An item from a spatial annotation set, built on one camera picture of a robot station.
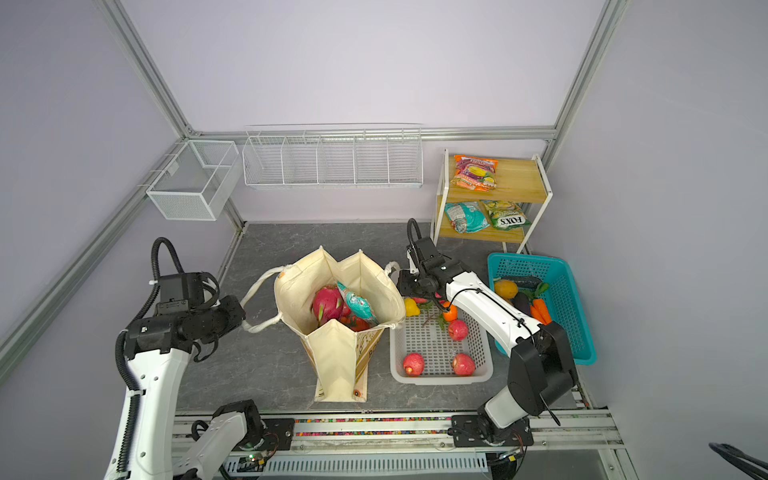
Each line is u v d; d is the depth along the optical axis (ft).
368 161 3.26
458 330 2.82
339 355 2.32
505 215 3.17
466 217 3.16
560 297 3.06
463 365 2.61
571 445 2.38
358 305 2.59
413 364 2.59
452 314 2.99
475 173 2.71
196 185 3.16
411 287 2.44
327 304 2.71
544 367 1.41
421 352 2.85
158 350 1.44
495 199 3.35
